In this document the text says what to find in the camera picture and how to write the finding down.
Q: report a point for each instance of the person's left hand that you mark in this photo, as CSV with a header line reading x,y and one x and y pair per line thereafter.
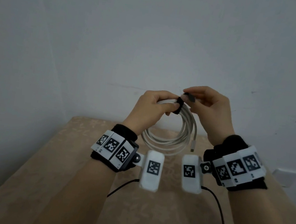
x,y
148,110

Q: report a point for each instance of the person's right hand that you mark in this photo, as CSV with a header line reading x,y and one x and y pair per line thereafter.
x,y
213,117

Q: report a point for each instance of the person's left forearm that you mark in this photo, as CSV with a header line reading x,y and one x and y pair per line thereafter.
x,y
73,202

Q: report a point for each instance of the black right wristband with markers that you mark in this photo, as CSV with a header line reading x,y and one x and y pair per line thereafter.
x,y
236,168

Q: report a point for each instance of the beige covered table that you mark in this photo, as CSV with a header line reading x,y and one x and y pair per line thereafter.
x,y
165,218

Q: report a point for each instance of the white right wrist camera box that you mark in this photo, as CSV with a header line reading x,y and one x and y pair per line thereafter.
x,y
191,184

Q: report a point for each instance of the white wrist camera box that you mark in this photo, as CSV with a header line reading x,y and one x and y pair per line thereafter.
x,y
149,182
191,184

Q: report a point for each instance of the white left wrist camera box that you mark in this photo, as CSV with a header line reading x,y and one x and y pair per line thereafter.
x,y
149,182

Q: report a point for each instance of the white wall socket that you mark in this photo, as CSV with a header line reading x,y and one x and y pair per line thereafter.
x,y
286,177

